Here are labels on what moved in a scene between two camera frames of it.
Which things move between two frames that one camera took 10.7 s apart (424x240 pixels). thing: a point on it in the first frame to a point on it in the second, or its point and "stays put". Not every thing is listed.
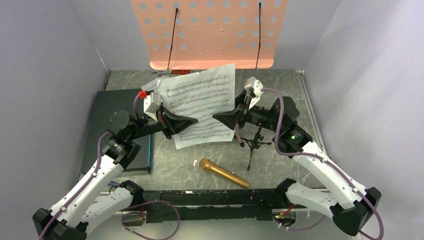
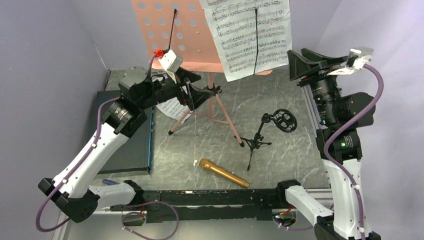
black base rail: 196,205 stays put
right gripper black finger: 230,119 to 298,66
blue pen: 112,183 stays put
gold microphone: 207,164 stays put
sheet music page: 201,96 to 233,23
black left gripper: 177,123 to 182,74
